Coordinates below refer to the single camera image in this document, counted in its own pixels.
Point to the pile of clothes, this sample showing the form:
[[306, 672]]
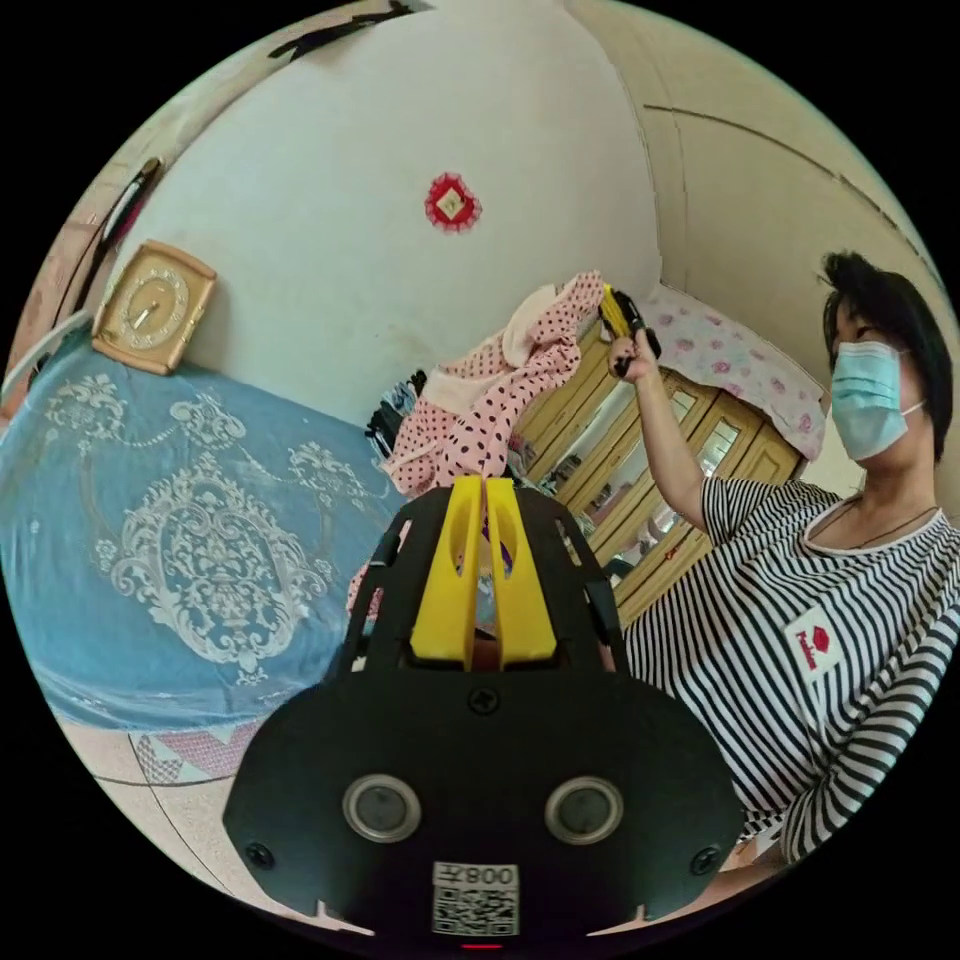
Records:
[[394, 412]]

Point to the red wall ornament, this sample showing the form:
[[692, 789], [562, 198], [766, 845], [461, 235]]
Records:
[[452, 202]]

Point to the floral cloth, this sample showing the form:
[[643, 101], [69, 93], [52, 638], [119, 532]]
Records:
[[739, 360]]

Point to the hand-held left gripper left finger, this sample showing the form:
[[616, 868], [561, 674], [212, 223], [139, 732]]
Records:
[[442, 600]]

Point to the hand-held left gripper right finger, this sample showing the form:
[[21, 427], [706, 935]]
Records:
[[521, 607]]

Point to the person's right forearm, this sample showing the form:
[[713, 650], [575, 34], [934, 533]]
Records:
[[671, 450]]

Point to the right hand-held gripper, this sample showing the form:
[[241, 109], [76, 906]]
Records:
[[639, 321]]

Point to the gold framed clock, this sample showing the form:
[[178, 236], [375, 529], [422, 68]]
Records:
[[154, 307]]

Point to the wooden cupboard with glass doors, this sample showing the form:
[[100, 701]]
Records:
[[645, 480]]

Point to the bed with blue lace-print sheet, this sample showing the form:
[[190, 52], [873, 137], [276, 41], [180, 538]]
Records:
[[112, 525]]

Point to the pink shirt with black dots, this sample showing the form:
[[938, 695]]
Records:
[[480, 405]]

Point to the person's right hand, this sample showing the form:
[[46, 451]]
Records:
[[639, 364]]

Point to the person's body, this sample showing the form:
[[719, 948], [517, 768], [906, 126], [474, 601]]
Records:
[[810, 630]]

